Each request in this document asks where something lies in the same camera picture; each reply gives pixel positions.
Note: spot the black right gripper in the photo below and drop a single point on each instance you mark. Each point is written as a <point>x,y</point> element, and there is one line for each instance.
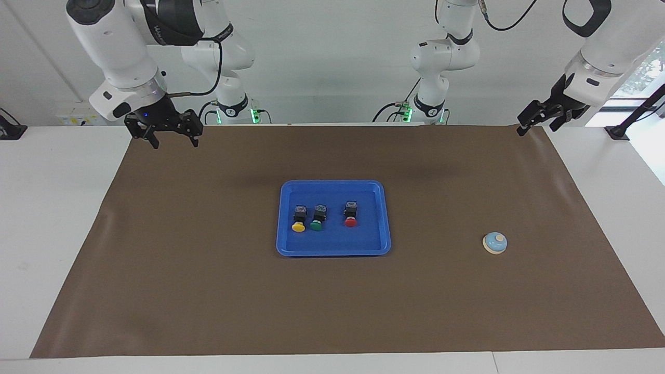
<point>161,119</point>

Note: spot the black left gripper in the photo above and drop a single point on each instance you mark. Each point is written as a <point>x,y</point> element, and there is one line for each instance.
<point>563,104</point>

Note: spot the light blue desk bell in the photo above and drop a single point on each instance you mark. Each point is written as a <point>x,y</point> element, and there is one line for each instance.
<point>494,244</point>

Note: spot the yellow push button switch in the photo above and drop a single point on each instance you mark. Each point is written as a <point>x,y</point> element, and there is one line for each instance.
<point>298,227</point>

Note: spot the green push button switch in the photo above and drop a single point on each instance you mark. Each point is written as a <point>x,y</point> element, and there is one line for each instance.
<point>316,225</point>

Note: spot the red push button switch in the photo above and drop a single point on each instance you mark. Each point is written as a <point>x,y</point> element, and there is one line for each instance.
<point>350,223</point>

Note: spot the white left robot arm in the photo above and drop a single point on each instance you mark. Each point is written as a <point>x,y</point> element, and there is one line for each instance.
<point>441,57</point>

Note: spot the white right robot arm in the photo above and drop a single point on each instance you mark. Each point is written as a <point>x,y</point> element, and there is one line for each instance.
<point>119,47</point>

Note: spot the blue plastic tray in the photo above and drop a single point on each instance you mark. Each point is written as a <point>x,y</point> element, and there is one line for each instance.
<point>332,244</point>

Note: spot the window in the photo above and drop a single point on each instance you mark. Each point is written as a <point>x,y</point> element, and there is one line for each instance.
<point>653,70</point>

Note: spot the brown table mat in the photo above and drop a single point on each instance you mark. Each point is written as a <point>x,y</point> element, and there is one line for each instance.
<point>332,301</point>

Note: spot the black camera stand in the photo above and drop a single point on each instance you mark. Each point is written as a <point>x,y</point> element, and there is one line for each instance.
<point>618,132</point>

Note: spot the white wall socket box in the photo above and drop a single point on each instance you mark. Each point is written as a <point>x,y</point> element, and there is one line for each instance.
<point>75,115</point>

